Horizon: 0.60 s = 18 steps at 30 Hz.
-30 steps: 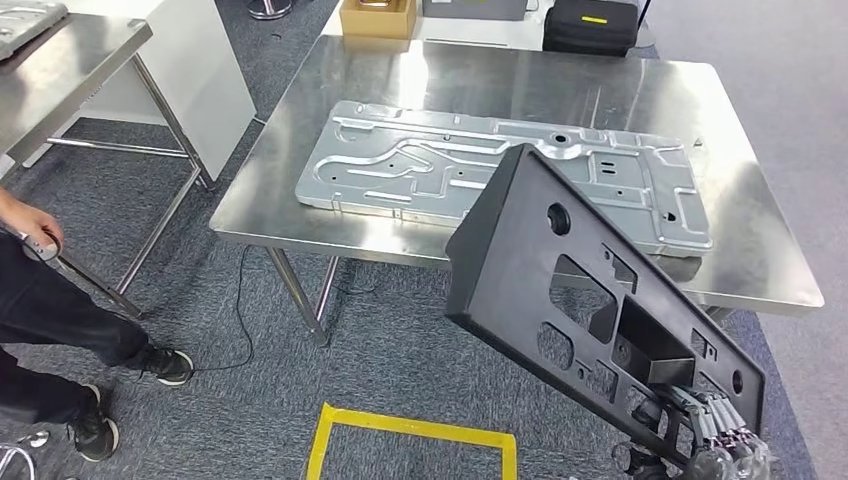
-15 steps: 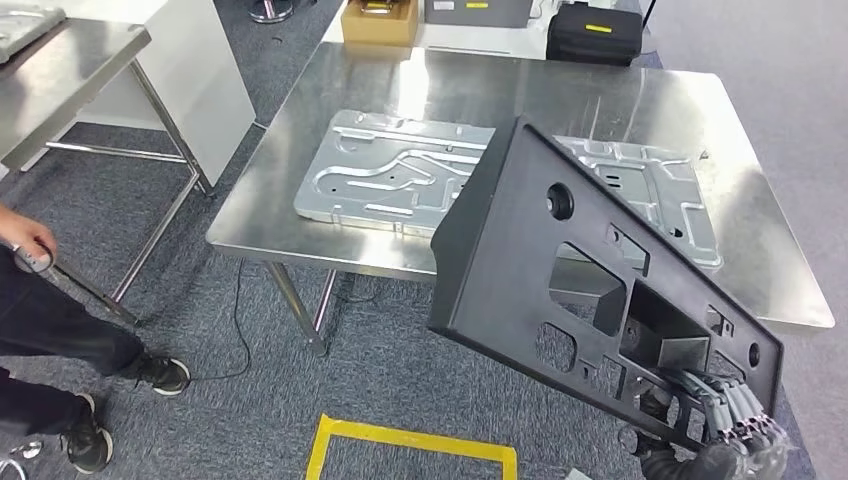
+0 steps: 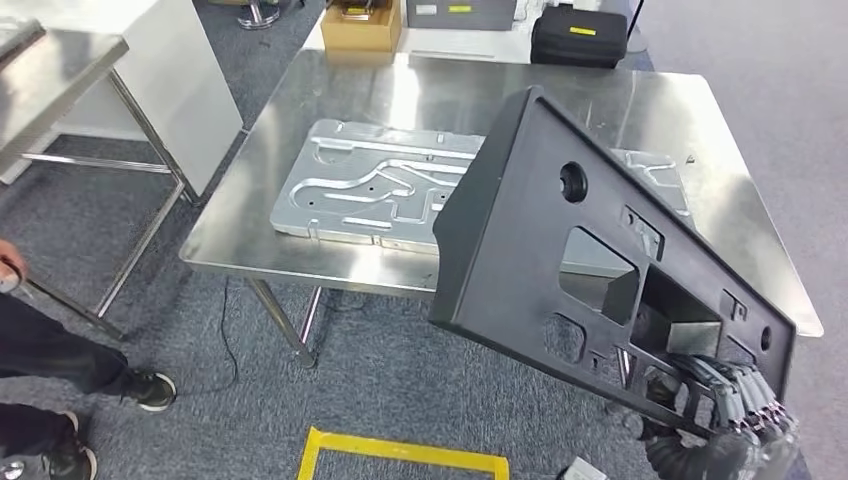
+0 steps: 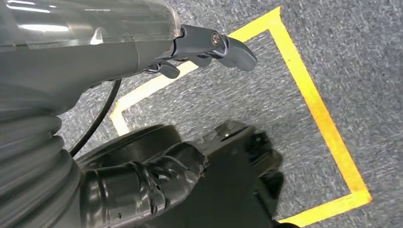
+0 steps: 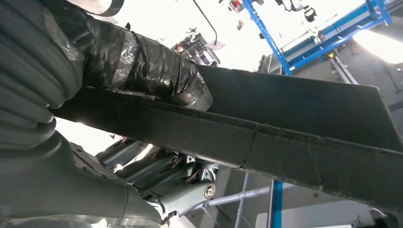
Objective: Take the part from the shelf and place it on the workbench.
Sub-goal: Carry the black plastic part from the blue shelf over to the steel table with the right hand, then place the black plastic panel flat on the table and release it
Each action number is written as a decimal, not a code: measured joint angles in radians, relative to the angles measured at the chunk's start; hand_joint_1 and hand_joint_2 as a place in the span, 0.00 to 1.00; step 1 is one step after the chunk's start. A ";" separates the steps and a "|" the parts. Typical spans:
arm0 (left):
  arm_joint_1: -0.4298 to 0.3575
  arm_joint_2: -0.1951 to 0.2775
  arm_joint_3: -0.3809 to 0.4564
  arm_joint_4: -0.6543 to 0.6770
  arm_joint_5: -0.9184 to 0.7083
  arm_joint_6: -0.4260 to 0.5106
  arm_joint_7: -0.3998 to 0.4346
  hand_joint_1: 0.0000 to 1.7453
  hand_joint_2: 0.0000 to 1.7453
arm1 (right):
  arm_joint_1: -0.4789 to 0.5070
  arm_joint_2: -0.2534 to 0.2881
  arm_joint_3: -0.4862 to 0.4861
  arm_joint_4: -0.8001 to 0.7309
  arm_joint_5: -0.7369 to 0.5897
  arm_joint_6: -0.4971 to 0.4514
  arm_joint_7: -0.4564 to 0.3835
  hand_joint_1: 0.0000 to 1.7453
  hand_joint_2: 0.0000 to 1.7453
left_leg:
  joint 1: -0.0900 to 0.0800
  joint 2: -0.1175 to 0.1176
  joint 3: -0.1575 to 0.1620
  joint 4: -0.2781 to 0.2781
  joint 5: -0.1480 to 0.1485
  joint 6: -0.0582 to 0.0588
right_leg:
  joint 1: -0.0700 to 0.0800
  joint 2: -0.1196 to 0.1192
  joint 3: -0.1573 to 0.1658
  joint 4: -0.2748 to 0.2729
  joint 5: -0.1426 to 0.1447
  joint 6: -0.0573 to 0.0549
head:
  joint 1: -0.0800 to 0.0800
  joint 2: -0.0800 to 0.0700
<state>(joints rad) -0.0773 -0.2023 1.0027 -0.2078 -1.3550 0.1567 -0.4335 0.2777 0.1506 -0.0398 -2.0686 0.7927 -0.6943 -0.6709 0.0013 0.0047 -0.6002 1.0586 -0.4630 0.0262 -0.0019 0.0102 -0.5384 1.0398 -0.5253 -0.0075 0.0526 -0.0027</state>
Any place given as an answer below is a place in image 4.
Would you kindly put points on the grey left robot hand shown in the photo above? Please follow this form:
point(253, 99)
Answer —
point(78, 66)

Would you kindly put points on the clear plastic left hand cover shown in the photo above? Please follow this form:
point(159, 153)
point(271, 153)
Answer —
point(78, 22)

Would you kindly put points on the black taped left wrist bundle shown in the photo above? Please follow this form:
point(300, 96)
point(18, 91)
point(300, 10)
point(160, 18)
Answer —
point(132, 192)

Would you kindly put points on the black robot lower body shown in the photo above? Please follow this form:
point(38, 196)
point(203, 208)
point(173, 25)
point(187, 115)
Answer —
point(239, 176)

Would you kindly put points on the yellow floor tape square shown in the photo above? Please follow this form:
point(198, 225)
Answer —
point(315, 104)

